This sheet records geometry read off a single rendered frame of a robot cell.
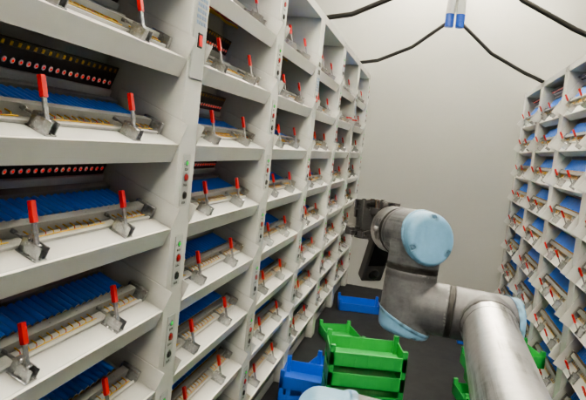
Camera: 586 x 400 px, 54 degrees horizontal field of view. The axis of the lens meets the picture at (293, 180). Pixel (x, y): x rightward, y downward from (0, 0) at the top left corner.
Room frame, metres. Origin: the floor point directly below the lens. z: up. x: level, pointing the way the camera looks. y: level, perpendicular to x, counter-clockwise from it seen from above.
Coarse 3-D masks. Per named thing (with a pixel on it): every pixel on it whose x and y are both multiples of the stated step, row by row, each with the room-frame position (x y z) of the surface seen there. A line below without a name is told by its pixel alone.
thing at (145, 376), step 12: (108, 360) 1.33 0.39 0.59; (120, 360) 1.33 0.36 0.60; (132, 360) 1.32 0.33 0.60; (132, 372) 1.30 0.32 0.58; (144, 372) 1.31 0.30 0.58; (156, 372) 1.30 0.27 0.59; (120, 384) 1.27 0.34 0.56; (144, 384) 1.31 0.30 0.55; (156, 384) 1.30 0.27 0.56; (120, 396) 1.23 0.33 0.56; (132, 396) 1.25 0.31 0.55; (144, 396) 1.27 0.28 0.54
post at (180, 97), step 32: (128, 0) 1.34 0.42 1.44; (160, 0) 1.33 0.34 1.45; (192, 0) 1.31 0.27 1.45; (192, 32) 1.32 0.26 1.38; (128, 64) 1.34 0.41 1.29; (160, 96) 1.32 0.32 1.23; (192, 96) 1.35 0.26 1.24; (192, 128) 1.37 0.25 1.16; (192, 160) 1.39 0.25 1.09; (160, 192) 1.31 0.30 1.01; (160, 256) 1.31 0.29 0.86; (160, 320) 1.31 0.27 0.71; (160, 352) 1.31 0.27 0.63; (160, 384) 1.33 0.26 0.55
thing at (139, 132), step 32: (0, 64) 0.98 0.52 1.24; (32, 64) 1.05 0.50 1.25; (64, 64) 1.13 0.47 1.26; (96, 64) 1.22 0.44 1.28; (0, 96) 0.86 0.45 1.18; (32, 96) 0.98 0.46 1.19; (64, 96) 1.11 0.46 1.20; (96, 96) 1.24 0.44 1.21; (128, 96) 1.13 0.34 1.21; (0, 128) 0.79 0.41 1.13; (32, 128) 0.87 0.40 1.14; (64, 128) 0.96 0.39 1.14; (96, 128) 1.06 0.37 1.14; (128, 128) 1.13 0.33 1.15; (160, 128) 1.30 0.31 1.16; (0, 160) 0.78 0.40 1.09; (32, 160) 0.85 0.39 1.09; (64, 160) 0.92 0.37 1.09; (96, 160) 1.01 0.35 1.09; (128, 160) 1.12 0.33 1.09; (160, 160) 1.26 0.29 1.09
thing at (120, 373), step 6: (114, 372) 1.26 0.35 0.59; (120, 372) 1.27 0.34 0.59; (126, 372) 1.30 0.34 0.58; (108, 378) 1.23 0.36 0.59; (114, 378) 1.24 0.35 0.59; (120, 378) 1.28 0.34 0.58; (96, 384) 1.19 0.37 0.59; (90, 390) 1.16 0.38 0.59; (96, 390) 1.17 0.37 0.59; (102, 390) 1.20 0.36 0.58; (78, 396) 1.13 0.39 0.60; (84, 396) 1.14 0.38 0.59; (90, 396) 1.15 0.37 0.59; (96, 396) 1.18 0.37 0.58
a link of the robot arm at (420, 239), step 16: (400, 208) 1.05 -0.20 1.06; (384, 224) 1.04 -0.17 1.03; (400, 224) 0.98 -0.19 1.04; (416, 224) 0.95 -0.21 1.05; (432, 224) 0.95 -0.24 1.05; (448, 224) 0.97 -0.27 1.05; (384, 240) 1.03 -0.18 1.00; (400, 240) 0.97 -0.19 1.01; (416, 240) 0.94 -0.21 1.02; (432, 240) 0.95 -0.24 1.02; (448, 240) 0.96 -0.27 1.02; (400, 256) 0.97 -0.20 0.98; (416, 256) 0.94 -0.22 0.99; (432, 256) 0.95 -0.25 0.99
